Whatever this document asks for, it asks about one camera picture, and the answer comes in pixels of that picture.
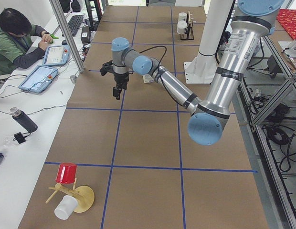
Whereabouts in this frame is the black wire cup rack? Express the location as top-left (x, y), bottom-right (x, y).
top-left (179, 10), bottom-right (194, 41)

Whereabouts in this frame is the white cup on mug tree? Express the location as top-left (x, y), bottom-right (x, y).
top-left (54, 195), bottom-right (78, 220)

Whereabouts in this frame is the white cup upside down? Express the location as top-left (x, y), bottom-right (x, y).
top-left (177, 20), bottom-right (188, 35)

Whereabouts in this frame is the black water bottle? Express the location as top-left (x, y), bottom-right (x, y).
top-left (10, 107), bottom-right (38, 133)

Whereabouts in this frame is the white cup with handle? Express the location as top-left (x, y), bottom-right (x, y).
top-left (178, 12), bottom-right (187, 21)

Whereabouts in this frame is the black binder clip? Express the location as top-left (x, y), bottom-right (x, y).
top-left (14, 132), bottom-right (26, 144)

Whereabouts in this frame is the aluminium frame post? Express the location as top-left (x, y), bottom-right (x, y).
top-left (49, 0), bottom-right (84, 73)

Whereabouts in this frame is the person in green shirt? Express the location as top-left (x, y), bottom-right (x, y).
top-left (0, 8), bottom-right (53, 75)

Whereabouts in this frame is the white pedestal column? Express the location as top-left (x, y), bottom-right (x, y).
top-left (184, 0), bottom-right (235, 84)

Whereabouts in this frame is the black keyboard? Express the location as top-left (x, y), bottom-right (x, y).
top-left (68, 15), bottom-right (84, 36)

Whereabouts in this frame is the teach pendant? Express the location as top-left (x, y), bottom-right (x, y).
top-left (18, 65), bottom-right (58, 94)
top-left (42, 45), bottom-right (70, 66)

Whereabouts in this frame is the red cup on mug tree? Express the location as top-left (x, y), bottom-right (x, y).
top-left (55, 163), bottom-right (77, 184)

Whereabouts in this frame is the teach pendant far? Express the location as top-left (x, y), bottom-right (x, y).
top-left (42, 45), bottom-right (70, 66)

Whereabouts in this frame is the blue milk carton green cap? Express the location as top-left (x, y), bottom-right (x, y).
top-left (142, 74), bottom-right (154, 83)

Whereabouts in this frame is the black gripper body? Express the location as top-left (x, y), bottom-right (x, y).
top-left (100, 60), bottom-right (129, 90)

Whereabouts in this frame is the wooden mug tree stand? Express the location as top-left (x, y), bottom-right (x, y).
top-left (45, 178), bottom-right (95, 213)

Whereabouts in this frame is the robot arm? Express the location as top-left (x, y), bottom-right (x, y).
top-left (100, 0), bottom-right (283, 145)

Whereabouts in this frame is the teach pendant near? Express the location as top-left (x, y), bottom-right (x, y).
top-left (18, 65), bottom-right (58, 94)

